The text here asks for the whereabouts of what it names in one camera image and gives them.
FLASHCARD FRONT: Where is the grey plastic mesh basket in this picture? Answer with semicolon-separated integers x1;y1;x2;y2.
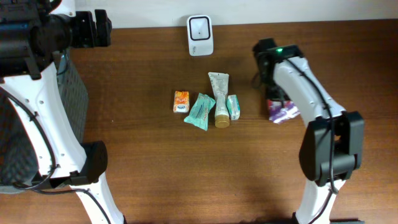
1;51;89;194

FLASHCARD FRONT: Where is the white tube gold cap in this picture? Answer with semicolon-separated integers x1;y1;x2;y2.
208;72;229;128

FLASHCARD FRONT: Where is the white barcode scanner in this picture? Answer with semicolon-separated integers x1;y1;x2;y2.
187;15;214;57

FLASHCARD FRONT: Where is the pink floral pad package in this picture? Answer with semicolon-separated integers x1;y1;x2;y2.
267;100;300;124

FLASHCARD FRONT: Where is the orange white packet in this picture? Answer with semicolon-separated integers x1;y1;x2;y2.
173;91;190;113

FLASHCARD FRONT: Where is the teal wipes packet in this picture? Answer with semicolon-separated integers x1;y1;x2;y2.
184;93;215;131

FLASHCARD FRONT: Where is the small green tissue packet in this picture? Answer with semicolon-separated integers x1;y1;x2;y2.
226;95;241;120

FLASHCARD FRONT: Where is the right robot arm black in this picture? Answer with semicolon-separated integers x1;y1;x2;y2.
252;38;364;223

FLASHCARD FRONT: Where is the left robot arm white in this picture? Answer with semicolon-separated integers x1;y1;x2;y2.
1;1;126;223

